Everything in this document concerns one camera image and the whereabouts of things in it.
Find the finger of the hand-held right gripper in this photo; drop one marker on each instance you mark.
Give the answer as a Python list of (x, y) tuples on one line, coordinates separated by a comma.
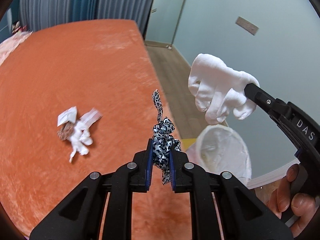
[(265, 100)]

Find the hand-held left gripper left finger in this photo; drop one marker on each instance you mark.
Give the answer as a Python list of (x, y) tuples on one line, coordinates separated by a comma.
[(149, 172)]

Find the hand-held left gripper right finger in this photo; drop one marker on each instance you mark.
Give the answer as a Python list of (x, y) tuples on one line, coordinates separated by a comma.
[(172, 177)]

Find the black white leopard scrunchie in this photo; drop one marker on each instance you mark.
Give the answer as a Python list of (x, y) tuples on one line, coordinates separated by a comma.
[(162, 150)]

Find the yellow trash bin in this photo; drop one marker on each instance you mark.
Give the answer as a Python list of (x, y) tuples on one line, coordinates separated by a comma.
[(190, 142)]

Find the white sock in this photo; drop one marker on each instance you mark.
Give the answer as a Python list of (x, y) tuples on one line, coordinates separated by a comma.
[(217, 85)]

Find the white bin with liner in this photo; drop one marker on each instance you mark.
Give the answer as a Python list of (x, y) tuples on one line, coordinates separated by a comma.
[(225, 150)]

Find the person's right hand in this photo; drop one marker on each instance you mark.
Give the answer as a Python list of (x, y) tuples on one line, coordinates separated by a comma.
[(282, 197)]

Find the crumpled white cloth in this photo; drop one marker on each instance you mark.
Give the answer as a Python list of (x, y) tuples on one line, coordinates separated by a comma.
[(81, 140)]

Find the white cloth strip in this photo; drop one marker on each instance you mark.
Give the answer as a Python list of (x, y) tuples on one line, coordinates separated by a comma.
[(91, 117)]

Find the white printed packet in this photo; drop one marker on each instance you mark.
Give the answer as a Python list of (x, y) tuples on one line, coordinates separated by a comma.
[(67, 115)]

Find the orange plush bed blanket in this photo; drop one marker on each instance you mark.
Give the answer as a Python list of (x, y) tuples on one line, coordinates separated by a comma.
[(75, 67)]

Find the standing mirror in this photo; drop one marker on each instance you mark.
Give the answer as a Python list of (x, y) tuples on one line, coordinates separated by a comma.
[(167, 12)]

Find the grey blue curtain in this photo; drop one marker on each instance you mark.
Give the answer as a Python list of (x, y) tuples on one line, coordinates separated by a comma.
[(75, 2)]

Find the pink lace blanket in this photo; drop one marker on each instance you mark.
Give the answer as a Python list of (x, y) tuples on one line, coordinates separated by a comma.
[(12, 45)]

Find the plush toy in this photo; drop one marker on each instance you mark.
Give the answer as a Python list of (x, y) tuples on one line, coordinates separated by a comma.
[(18, 27)]

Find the metal wall switch plate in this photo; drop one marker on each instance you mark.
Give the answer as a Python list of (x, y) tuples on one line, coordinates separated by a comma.
[(247, 25)]

